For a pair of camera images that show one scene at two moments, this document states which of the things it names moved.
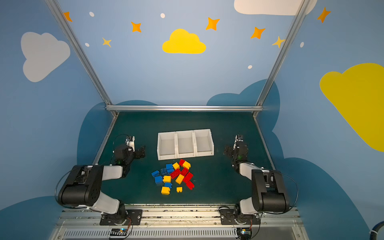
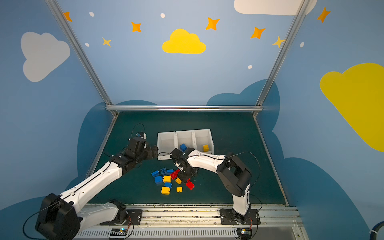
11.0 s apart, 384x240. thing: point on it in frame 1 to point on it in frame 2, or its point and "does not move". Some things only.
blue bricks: x=155 y=173 does not move
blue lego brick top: x=169 y=168 to x=183 y=147
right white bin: x=203 y=144 does not move
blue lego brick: x=163 y=171 does not move
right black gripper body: x=231 y=151 to x=186 y=173
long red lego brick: x=176 y=172 does not move
